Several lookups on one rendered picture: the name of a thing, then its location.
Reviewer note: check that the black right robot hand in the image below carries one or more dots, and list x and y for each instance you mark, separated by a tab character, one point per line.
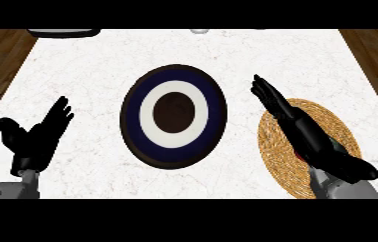
307	136

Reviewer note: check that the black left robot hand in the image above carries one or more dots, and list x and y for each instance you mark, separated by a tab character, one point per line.
37	141

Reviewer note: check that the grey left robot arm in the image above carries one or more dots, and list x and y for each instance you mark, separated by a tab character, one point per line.
27	186

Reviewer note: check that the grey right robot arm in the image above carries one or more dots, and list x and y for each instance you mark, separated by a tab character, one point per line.
340	190

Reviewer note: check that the round woven straw placemat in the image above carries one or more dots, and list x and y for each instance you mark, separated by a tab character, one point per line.
278	152

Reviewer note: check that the blue and white round plate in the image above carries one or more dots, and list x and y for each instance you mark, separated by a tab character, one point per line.
173	116

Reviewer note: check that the dark grey flat appliance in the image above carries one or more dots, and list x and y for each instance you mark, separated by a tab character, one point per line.
63	32

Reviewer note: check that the small white object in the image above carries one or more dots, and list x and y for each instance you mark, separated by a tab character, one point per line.
199	30

